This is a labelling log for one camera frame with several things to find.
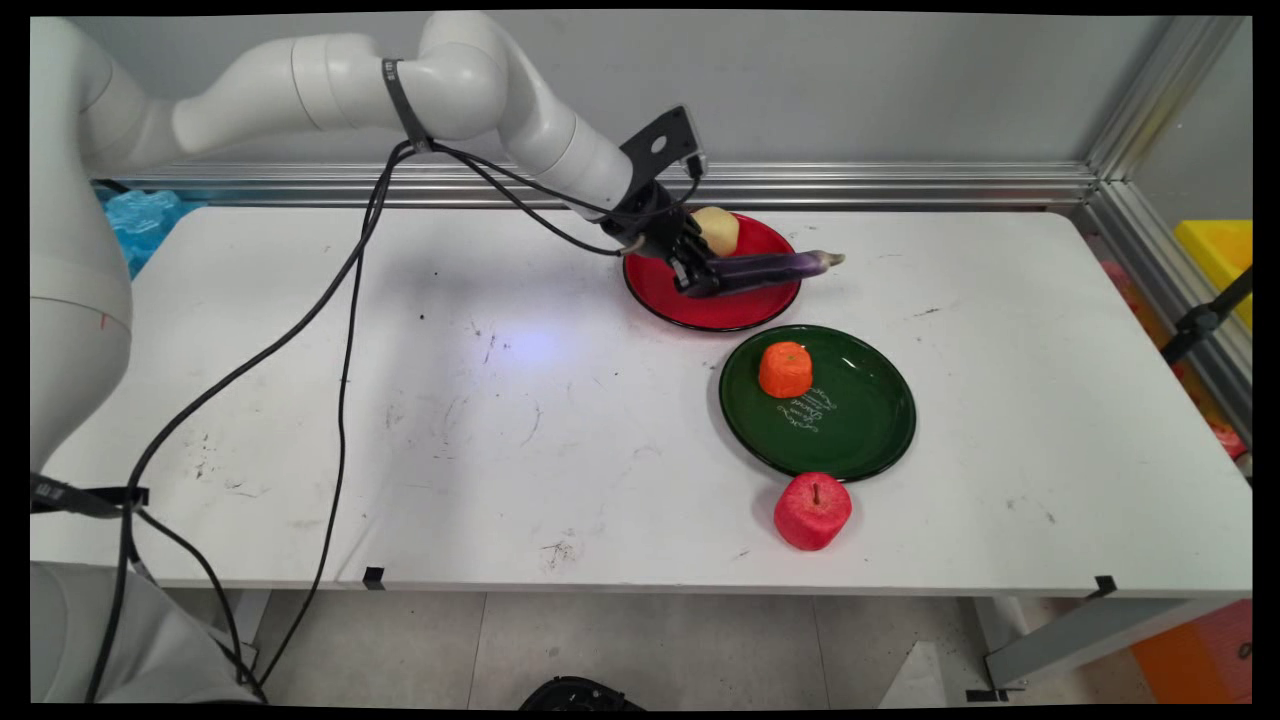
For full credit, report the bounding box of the red toy apple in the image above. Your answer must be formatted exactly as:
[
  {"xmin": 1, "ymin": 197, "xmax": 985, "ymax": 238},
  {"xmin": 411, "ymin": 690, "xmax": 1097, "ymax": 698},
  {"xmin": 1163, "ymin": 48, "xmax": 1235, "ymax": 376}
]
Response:
[{"xmin": 773, "ymin": 472, "xmax": 854, "ymax": 552}]

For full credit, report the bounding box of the black camera mounting bracket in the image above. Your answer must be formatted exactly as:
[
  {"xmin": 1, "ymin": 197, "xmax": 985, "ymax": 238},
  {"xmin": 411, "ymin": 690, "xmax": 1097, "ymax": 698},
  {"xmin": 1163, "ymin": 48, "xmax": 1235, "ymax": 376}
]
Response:
[{"xmin": 619, "ymin": 104, "xmax": 701, "ymax": 188}]

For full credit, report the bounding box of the blue foam mat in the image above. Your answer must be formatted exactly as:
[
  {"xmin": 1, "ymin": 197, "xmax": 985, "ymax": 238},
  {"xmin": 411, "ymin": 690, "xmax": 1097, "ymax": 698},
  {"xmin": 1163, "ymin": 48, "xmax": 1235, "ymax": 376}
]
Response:
[{"xmin": 98, "ymin": 188, "xmax": 208, "ymax": 279}]

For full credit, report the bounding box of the slanted aluminium frame rail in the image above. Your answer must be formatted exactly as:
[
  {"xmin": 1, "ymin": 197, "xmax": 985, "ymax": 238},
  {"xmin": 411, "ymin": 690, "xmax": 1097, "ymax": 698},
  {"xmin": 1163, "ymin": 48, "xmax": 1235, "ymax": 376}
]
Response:
[{"xmin": 1068, "ymin": 180, "xmax": 1253, "ymax": 446}]

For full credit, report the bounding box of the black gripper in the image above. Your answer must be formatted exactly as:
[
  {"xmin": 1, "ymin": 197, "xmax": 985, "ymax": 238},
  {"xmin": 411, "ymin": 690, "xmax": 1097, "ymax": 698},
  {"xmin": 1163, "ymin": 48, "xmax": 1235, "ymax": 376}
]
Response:
[{"xmin": 600, "ymin": 180, "xmax": 723, "ymax": 300}]

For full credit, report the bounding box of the orange box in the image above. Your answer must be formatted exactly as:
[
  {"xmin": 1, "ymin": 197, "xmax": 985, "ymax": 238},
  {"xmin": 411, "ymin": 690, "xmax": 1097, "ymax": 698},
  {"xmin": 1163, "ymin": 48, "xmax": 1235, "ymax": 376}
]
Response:
[{"xmin": 1130, "ymin": 600, "xmax": 1253, "ymax": 705}]

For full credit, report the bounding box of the thin black camera cable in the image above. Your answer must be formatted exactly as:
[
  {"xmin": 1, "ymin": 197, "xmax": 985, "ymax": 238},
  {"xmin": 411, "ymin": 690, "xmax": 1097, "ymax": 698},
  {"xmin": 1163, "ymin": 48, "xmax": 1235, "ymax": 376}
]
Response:
[{"xmin": 432, "ymin": 142, "xmax": 703, "ymax": 223}]

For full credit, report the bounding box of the black round object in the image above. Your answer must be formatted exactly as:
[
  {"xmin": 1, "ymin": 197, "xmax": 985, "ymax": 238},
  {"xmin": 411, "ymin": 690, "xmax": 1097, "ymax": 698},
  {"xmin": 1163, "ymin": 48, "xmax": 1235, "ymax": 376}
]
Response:
[{"xmin": 518, "ymin": 676, "xmax": 647, "ymax": 712}]

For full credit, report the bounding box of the yellow box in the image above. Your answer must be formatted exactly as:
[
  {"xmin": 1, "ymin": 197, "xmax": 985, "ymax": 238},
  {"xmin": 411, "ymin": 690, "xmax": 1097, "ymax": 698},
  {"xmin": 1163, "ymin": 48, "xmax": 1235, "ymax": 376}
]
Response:
[{"xmin": 1174, "ymin": 219, "xmax": 1253, "ymax": 333}]

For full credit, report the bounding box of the white table leg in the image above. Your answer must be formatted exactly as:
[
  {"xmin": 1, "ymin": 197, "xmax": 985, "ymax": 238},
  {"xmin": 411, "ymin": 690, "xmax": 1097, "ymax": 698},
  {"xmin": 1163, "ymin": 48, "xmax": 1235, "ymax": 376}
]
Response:
[{"xmin": 225, "ymin": 589, "xmax": 273, "ymax": 684}]

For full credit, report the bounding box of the upright aluminium frame post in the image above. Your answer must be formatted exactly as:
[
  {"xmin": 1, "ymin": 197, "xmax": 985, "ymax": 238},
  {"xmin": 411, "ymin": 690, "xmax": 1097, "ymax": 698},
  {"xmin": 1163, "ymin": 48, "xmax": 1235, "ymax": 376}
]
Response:
[{"xmin": 1085, "ymin": 15, "xmax": 1251, "ymax": 183}]

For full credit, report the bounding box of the horizontal aluminium frame rail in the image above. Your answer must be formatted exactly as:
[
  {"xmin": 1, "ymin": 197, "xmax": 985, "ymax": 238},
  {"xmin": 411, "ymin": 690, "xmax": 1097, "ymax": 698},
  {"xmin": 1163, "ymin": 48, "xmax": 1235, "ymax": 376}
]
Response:
[{"xmin": 92, "ymin": 162, "xmax": 1101, "ymax": 210}]

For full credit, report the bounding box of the black cable with silver plug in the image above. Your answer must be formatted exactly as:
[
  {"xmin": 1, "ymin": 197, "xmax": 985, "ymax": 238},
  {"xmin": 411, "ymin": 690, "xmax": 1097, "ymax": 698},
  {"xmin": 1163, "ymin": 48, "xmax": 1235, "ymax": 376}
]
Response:
[{"xmin": 430, "ymin": 143, "xmax": 646, "ymax": 258}]

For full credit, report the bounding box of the toy orange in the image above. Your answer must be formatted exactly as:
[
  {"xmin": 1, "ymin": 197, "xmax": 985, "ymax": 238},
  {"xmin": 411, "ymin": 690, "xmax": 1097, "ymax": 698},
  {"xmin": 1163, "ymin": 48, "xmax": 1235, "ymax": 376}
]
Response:
[{"xmin": 757, "ymin": 341, "xmax": 815, "ymax": 399}]

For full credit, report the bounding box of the grey strap on arm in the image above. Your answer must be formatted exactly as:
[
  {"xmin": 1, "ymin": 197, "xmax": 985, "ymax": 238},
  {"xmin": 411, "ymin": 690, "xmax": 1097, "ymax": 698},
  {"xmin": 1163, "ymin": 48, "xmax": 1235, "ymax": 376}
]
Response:
[{"xmin": 380, "ymin": 57, "xmax": 433, "ymax": 154}]

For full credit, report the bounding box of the grey metal table leg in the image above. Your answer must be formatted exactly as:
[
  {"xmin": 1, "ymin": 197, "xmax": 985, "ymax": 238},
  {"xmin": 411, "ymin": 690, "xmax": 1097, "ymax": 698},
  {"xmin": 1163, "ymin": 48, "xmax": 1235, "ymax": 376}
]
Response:
[{"xmin": 984, "ymin": 598, "xmax": 1213, "ymax": 693}]

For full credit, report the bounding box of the purple toy eggplant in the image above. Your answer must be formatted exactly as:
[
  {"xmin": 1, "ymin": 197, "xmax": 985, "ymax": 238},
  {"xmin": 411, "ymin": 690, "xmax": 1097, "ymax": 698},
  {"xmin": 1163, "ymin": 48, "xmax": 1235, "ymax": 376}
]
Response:
[{"xmin": 700, "ymin": 249, "xmax": 847, "ymax": 297}]

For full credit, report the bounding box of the dark green plate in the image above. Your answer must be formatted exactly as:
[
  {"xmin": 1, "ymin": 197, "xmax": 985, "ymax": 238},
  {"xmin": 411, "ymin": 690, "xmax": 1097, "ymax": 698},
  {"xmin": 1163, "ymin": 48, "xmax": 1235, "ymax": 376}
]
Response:
[{"xmin": 718, "ymin": 324, "xmax": 918, "ymax": 484}]

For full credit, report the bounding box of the pale yellow toy potato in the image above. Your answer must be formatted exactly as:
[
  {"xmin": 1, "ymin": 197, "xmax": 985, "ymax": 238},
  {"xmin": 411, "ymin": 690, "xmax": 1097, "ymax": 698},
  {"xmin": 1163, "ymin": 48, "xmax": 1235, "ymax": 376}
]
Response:
[{"xmin": 692, "ymin": 206, "xmax": 742, "ymax": 259}]

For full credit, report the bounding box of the long black cable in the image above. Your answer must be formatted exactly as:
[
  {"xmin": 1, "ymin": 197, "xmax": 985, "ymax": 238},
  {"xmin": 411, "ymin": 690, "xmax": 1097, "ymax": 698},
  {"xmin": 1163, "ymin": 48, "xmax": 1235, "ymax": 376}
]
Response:
[
  {"xmin": 255, "ymin": 145, "xmax": 413, "ymax": 691},
  {"xmin": 85, "ymin": 140, "xmax": 411, "ymax": 704}
]

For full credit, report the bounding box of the red plate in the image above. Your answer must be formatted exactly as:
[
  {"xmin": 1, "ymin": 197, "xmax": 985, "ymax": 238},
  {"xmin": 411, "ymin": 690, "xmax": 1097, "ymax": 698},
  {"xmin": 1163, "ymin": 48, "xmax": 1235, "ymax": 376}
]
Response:
[{"xmin": 622, "ymin": 211, "xmax": 804, "ymax": 333}]

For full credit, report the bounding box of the black cable clamp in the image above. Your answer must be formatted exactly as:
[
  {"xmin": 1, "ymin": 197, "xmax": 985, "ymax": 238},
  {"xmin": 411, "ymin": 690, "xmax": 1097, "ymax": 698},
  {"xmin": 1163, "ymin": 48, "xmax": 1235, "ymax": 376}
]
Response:
[{"xmin": 30, "ymin": 473, "xmax": 151, "ymax": 519}]

